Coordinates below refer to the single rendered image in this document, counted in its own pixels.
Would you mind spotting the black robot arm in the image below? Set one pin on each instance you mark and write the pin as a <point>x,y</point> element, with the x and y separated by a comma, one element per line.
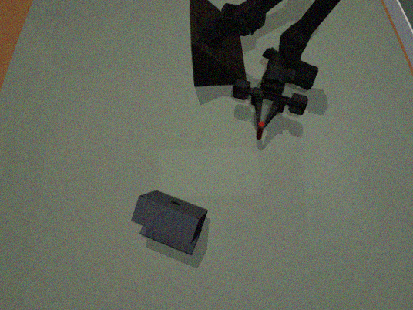
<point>284,66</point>

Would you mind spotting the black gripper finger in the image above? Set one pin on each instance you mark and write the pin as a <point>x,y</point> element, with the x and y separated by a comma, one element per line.
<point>277,107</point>
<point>257,100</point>

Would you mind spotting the dark grey flat panel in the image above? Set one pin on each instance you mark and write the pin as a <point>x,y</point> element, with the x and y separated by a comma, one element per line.
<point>169,220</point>

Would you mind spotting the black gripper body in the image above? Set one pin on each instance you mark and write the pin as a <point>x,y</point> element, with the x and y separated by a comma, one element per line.
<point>297,104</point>

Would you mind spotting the dark red peg with white band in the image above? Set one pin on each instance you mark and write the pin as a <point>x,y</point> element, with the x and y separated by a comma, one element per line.
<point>260,130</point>

